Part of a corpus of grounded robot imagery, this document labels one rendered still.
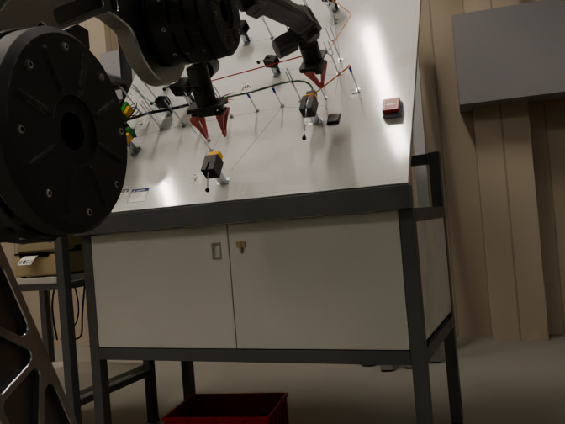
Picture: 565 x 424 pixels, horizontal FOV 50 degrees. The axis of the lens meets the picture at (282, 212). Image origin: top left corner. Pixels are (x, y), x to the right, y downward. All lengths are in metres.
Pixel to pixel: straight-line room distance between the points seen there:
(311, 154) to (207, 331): 0.66
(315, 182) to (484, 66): 2.03
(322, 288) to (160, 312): 0.59
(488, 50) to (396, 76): 1.72
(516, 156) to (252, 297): 2.23
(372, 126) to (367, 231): 0.33
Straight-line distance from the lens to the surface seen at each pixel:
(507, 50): 3.68
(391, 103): 1.88
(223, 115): 1.65
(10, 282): 0.73
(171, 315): 2.08
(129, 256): 2.15
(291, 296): 1.86
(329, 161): 1.84
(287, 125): 2.01
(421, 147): 3.50
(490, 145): 3.75
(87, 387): 2.45
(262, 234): 1.88
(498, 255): 3.75
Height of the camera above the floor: 0.79
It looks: 1 degrees up
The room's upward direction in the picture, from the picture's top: 5 degrees counter-clockwise
